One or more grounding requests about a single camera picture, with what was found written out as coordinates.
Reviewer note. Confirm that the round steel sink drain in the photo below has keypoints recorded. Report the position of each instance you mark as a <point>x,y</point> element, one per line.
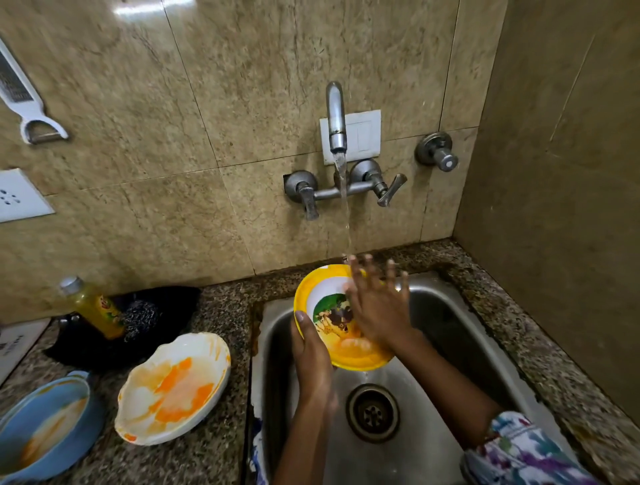
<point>372,413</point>

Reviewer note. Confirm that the yellow plate with cartoon print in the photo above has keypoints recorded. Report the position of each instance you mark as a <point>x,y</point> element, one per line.
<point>345,349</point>

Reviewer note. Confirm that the person's right forearm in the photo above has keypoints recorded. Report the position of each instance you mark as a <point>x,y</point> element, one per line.
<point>445,384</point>

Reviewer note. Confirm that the steel wool scrubber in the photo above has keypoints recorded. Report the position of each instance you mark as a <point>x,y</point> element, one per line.
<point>141,319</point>

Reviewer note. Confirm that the multicoloured patterned sleeve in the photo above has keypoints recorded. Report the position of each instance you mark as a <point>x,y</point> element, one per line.
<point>525,457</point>

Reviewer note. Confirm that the yellow dish soap bottle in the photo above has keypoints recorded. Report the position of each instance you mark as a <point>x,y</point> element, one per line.
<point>95,307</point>

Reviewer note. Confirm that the white flat board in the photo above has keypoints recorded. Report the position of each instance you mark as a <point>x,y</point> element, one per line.
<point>17,344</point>

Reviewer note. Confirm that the white bowl with orange stains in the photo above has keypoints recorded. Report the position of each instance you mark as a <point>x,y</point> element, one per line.
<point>172,389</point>

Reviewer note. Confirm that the person's right hand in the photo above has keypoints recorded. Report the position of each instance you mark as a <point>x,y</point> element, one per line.
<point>380,315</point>

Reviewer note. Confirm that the white wall switch plate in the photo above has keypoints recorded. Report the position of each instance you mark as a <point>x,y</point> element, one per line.
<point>364,135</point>

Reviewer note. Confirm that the blue white cloth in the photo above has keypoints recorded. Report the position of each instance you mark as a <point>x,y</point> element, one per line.
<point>257,454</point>

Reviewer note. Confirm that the stainless steel sink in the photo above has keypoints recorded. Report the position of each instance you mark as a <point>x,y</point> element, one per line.
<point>440,452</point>

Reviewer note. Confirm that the person's left hand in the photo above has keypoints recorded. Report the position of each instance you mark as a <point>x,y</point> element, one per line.
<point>312,369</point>

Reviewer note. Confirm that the white hanging grater peeler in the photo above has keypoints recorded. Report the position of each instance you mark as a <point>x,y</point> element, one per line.
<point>20,95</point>

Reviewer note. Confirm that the person's left forearm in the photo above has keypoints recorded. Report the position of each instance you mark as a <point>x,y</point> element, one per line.
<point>305,444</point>

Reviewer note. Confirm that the person's right little finger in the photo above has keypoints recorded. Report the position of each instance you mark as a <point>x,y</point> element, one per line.
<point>404,286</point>

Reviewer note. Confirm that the blue dish with orange stains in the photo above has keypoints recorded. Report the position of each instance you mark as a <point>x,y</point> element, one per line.
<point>50,429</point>

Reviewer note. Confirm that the person's left thumb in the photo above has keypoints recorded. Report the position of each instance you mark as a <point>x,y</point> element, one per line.
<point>306,332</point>

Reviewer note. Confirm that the person's right middle finger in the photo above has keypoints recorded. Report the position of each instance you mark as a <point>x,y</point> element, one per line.
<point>370,272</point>

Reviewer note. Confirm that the white wall socket plate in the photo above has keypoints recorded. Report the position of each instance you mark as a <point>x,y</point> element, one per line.
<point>17,197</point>

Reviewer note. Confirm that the steel wall mixer tap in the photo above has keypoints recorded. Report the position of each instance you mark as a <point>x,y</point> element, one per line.
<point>336,117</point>

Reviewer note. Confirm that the steel wall valve knob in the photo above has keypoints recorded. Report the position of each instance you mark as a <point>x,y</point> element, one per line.
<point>437,150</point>

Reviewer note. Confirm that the black tray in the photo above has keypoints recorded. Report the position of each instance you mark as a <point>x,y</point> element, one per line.
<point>170,310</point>

